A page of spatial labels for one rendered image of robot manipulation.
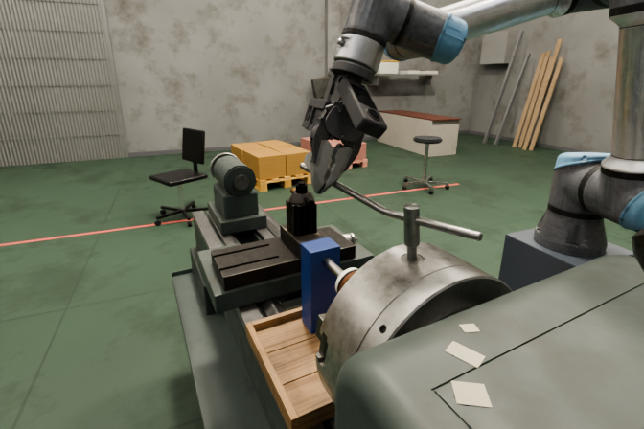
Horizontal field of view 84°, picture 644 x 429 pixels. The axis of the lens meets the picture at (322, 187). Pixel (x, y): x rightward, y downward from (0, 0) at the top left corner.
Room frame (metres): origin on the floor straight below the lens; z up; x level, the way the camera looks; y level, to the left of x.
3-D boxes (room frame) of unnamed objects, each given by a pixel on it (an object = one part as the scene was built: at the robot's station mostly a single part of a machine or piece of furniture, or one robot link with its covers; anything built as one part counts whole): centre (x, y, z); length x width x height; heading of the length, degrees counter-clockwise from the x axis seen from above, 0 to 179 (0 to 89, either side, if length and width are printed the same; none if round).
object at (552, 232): (0.82, -0.61, 1.15); 0.15 x 0.15 x 0.10
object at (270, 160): (5.43, 0.81, 0.24); 1.34 x 0.97 x 0.47; 25
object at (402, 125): (7.98, -2.04, 0.36); 2.06 x 0.66 x 0.73; 22
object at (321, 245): (0.79, 0.00, 1.00); 0.08 x 0.06 x 0.23; 117
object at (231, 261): (1.05, 0.12, 0.95); 0.43 x 0.18 x 0.04; 117
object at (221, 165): (1.56, 0.40, 1.01); 0.30 x 0.20 x 0.29; 27
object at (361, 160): (6.43, -0.18, 0.21); 1.19 x 0.86 x 0.42; 25
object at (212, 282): (1.11, 0.13, 0.90); 0.53 x 0.30 x 0.06; 117
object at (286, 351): (0.71, -0.04, 0.89); 0.36 x 0.30 x 0.04; 117
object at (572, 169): (0.81, -0.62, 1.27); 0.13 x 0.12 x 0.14; 5
